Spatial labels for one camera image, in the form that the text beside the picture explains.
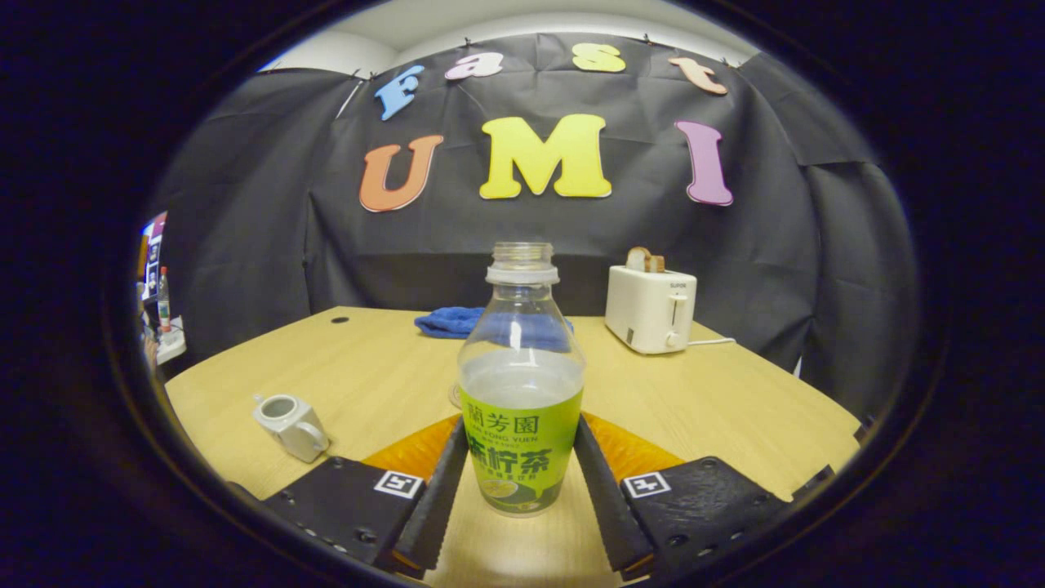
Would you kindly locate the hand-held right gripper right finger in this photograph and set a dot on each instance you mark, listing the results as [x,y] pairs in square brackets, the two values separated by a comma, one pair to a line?
[604,498]

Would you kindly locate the red cap plastic bottle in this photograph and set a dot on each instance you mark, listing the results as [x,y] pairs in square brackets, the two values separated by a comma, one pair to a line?
[164,306]

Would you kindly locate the white teacup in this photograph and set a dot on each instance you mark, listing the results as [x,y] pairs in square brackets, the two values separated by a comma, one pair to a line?
[298,433]

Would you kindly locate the bread slice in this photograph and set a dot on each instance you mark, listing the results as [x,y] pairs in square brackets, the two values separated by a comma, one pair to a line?
[641,261]

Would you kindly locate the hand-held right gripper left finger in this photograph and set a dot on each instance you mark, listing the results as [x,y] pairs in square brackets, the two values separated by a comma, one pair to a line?
[437,498]

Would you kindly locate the round brown coaster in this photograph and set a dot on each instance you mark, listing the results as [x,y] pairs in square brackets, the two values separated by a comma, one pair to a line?
[453,398]

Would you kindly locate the green label water bottle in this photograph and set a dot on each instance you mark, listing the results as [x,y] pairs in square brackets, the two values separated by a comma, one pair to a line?
[522,457]

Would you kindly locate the computer monitor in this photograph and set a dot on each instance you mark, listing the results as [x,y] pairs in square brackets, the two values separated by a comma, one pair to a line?
[153,261]

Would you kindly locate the white toaster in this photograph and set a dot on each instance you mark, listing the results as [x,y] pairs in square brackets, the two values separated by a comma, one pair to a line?
[649,314]

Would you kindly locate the black backdrop cloth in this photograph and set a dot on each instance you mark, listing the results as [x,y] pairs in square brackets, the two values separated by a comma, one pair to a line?
[245,204]

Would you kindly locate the blue towel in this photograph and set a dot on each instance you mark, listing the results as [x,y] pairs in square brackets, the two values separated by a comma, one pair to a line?
[445,322]

